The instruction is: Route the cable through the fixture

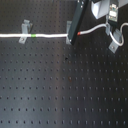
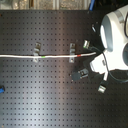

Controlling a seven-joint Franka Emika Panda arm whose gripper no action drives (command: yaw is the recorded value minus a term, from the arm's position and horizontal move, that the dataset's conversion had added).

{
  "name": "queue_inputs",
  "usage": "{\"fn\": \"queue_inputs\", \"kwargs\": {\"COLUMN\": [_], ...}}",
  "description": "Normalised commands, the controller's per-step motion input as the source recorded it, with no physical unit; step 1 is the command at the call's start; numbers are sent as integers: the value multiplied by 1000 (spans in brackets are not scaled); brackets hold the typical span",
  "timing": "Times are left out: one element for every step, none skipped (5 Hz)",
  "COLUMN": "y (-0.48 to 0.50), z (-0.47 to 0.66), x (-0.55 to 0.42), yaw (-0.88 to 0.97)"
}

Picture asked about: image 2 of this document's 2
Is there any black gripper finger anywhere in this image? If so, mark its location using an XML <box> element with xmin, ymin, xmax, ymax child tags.
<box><xmin>71</xmin><ymin>68</ymin><xmax>89</xmax><ymax>80</ymax></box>
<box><xmin>98</xmin><ymin>80</ymin><xmax>108</xmax><ymax>93</ymax></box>

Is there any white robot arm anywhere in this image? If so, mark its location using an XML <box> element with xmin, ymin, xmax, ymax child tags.
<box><xmin>71</xmin><ymin>6</ymin><xmax>128</xmax><ymax>93</ymax></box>

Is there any metal cable clip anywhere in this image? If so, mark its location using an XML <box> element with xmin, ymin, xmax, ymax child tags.
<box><xmin>33</xmin><ymin>42</ymin><xmax>41</xmax><ymax>63</ymax></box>
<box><xmin>69</xmin><ymin>43</ymin><xmax>75</xmax><ymax>63</ymax></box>

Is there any blue object at left edge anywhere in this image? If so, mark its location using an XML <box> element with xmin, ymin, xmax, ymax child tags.
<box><xmin>0</xmin><ymin>86</ymin><xmax>4</xmax><ymax>93</ymax></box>

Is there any white cable with coloured marks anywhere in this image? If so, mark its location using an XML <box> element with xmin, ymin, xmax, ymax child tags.
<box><xmin>0</xmin><ymin>51</ymin><xmax>98</xmax><ymax>59</ymax></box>

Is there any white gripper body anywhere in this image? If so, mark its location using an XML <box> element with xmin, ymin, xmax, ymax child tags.
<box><xmin>90</xmin><ymin>54</ymin><xmax>108</xmax><ymax>81</ymax></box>

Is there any left metal cable clip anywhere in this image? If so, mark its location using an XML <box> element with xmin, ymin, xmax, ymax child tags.
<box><xmin>33</xmin><ymin>42</ymin><xmax>41</xmax><ymax>63</ymax></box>

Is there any right metal cable clip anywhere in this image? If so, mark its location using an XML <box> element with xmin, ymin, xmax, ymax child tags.
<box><xmin>69</xmin><ymin>43</ymin><xmax>75</xmax><ymax>63</ymax></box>

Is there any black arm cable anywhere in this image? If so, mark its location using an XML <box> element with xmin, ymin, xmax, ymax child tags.
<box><xmin>91</xmin><ymin>21</ymin><xmax>128</xmax><ymax>82</ymax></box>

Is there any blue pole at top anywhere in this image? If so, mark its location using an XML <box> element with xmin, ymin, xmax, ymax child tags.
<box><xmin>88</xmin><ymin>0</ymin><xmax>95</xmax><ymax>11</ymax></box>

